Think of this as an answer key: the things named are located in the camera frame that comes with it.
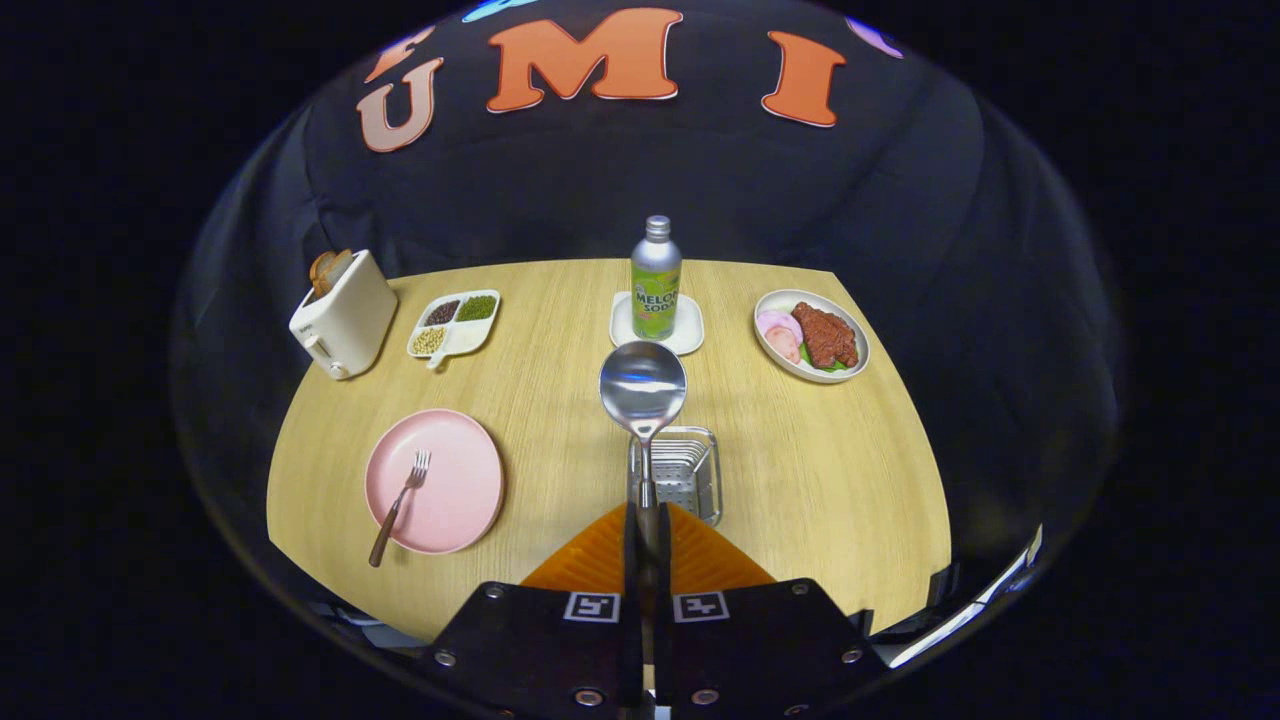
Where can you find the white oval food plate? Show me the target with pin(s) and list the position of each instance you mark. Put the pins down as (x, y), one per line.
(775, 352)

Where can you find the white toaster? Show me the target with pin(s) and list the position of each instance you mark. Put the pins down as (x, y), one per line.
(350, 325)

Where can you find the pile of yellow beans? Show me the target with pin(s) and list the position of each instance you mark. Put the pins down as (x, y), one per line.
(428, 341)

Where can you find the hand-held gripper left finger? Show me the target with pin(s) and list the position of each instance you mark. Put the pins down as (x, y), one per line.
(631, 565)

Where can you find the pink round plate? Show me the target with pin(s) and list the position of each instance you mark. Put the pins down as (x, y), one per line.
(460, 490)

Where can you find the green lettuce leaf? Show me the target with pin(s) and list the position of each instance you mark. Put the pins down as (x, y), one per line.
(835, 368)

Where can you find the pile of green beans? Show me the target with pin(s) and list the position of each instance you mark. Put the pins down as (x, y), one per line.
(477, 308)

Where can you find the red-brown meat piece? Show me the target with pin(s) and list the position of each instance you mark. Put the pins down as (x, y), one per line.
(826, 335)

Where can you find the brown toast slice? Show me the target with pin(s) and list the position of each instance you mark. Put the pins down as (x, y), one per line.
(338, 265)
(319, 275)

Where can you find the white divided dish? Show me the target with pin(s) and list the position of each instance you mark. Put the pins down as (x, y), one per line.
(465, 342)

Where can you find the pile of dark beans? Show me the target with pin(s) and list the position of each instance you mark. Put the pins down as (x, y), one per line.
(442, 313)

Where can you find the white square coaster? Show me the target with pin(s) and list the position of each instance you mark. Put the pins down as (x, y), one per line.
(690, 335)

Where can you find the metal spoon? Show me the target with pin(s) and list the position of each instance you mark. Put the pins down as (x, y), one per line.
(642, 385)

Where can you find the green soda bottle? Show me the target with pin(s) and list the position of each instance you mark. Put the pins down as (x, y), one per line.
(656, 290)

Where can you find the pink ham slices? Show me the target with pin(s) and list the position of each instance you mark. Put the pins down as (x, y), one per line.
(778, 328)

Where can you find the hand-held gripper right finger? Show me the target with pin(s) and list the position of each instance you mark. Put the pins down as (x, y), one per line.
(665, 565)

